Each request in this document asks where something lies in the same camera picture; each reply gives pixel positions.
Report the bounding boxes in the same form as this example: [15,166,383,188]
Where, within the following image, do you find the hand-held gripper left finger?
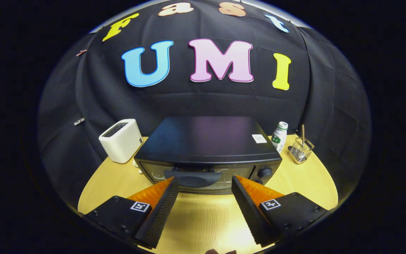
[83,176,180,249]

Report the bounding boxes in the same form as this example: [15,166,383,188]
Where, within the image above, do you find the black backdrop cloth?
[37,0,372,212]

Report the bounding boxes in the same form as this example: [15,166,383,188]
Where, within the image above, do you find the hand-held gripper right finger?
[231,175,329,247]

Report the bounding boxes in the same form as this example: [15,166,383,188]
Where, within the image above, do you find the black toaster oven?
[134,116,283,194]

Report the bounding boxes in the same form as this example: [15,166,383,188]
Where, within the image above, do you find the white slot toaster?
[99,119,143,164]

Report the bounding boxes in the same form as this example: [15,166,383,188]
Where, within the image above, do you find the white drink bottle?
[271,121,289,154]

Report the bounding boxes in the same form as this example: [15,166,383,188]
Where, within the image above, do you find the metal wire utensil holder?
[288,137,315,165]

